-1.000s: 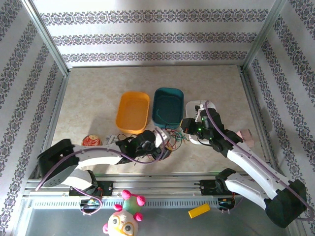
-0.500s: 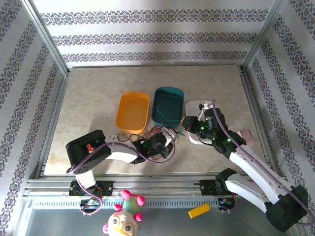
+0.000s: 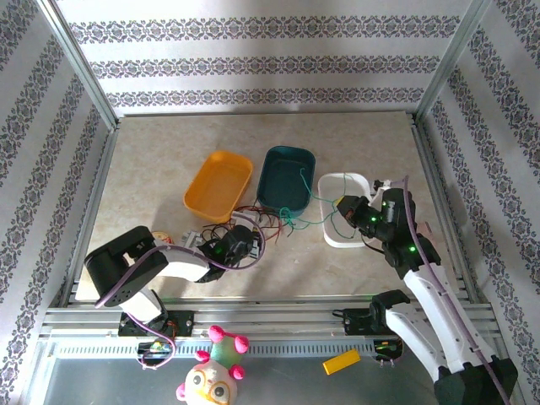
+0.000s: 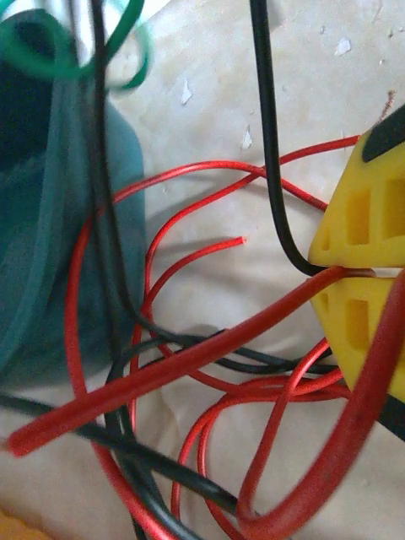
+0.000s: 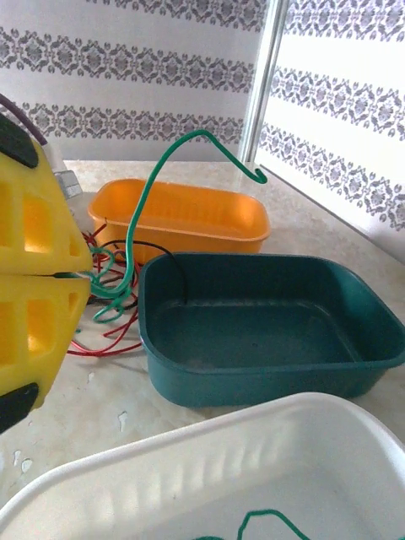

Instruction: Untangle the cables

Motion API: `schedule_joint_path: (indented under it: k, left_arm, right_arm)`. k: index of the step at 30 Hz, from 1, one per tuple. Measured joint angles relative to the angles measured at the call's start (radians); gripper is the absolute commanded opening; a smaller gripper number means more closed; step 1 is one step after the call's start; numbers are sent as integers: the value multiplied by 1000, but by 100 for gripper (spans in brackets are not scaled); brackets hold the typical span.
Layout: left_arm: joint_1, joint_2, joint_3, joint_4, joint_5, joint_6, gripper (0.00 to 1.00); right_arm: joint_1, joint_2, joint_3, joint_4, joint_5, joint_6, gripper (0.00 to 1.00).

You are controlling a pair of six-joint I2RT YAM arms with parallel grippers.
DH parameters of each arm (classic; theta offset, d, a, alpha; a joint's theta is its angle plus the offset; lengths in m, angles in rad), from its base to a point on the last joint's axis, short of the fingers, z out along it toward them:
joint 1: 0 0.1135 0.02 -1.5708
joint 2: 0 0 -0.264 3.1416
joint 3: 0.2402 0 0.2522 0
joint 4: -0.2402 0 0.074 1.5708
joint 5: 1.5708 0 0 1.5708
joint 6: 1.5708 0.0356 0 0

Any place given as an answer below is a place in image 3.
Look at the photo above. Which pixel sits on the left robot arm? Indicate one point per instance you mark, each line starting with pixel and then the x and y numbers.
pixel 114 261

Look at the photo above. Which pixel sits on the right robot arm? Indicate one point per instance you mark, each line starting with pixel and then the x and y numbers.
pixel 430 304

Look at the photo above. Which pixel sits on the white plastic tray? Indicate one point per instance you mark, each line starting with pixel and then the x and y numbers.
pixel 329 190

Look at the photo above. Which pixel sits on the grey plastic connector block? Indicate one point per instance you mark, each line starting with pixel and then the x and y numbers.
pixel 190 240

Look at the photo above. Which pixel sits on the teal plastic tray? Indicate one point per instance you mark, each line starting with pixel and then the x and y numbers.
pixel 282 181

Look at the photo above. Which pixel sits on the orange plastic tray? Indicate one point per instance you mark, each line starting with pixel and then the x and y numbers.
pixel 219 185

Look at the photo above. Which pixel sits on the round tan tape roll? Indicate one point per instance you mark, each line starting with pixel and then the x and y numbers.
pixel 162 237

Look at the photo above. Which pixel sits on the small circuit board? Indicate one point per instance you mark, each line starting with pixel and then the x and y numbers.
pixel 156 348
pixel 388 352

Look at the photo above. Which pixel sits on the pink and green plush toy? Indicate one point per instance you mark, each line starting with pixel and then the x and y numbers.
pixel 211 379

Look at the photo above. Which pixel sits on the yellow rectangular block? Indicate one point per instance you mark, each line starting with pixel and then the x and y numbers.
pixel 341 362

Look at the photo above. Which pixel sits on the aluminium side rail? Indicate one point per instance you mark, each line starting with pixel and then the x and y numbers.
pixel 439 177
pixel 97 190

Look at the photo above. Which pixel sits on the aluminium front rail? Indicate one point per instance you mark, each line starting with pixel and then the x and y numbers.
pixel 261 316

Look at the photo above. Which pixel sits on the aluminium frame post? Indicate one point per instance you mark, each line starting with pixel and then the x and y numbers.
pixel 453 59
pixel 80 63

